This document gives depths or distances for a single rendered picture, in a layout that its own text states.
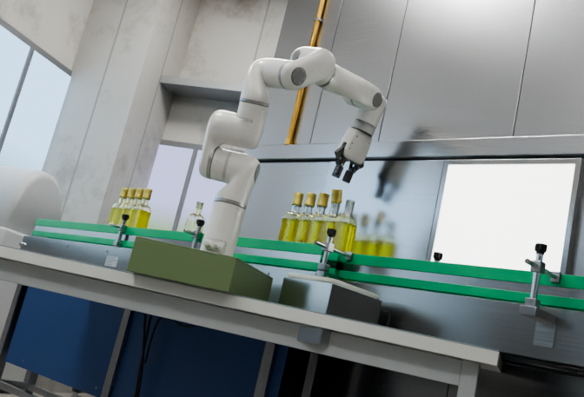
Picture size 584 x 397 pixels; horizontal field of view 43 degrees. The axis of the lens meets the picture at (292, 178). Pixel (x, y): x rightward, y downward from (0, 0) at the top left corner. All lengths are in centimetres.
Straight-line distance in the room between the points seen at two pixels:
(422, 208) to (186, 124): 401
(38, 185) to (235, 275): 309
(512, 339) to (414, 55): 114
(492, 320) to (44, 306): 200
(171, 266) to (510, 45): 126
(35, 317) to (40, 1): 307
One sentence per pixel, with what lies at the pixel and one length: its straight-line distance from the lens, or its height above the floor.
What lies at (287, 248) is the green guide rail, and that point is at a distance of 228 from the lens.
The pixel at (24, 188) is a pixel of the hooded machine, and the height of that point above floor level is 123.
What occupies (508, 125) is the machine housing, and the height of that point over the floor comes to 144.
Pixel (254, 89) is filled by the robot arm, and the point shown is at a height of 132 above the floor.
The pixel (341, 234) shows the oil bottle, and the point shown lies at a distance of 229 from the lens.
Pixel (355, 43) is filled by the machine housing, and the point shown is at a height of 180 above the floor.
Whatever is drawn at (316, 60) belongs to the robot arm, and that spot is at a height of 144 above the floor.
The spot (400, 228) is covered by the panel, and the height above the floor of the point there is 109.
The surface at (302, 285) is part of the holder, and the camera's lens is 193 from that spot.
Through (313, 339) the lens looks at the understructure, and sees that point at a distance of 187.
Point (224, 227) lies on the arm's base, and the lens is 204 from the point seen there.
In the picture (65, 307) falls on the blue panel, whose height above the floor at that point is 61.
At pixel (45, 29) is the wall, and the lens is 590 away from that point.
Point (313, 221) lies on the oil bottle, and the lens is 238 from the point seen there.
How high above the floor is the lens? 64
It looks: 13 degrees up
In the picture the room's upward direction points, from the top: 13 degrees clockwise
